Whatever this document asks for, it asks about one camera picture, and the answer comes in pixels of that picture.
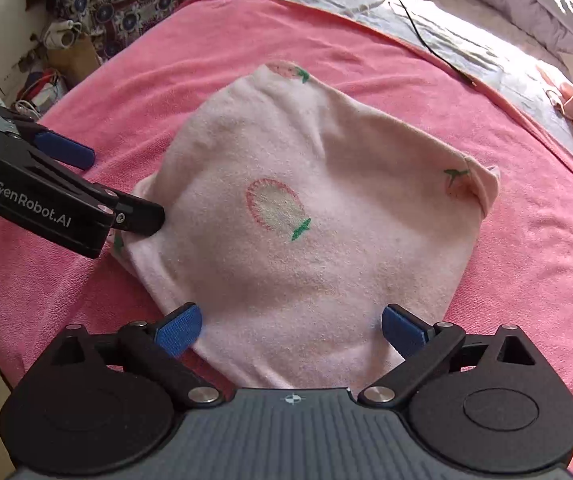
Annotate black cable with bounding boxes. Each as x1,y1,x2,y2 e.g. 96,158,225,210
354,0,477,87

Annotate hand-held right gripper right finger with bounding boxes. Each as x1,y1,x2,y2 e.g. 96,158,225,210
357,303,537,407

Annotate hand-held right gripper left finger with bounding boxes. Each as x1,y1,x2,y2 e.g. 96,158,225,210
49,302,222,406

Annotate dark patterned cloth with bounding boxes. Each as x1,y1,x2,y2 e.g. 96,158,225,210
26,0,202,63

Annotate pink strawberry print pants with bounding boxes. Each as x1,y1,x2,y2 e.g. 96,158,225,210
109,59,501,391

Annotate cardboard box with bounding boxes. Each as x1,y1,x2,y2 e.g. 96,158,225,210
46,40,102,86

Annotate small white object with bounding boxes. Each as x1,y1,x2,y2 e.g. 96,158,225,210
42,20,83,51

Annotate pink terry blanket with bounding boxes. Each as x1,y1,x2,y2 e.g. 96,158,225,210
0,0,573,480

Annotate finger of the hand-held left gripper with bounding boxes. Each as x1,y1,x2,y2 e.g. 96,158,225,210
16,120,96,171
94,187,166,237

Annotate tangle of cables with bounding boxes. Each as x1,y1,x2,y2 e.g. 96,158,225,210
14,67,67,116

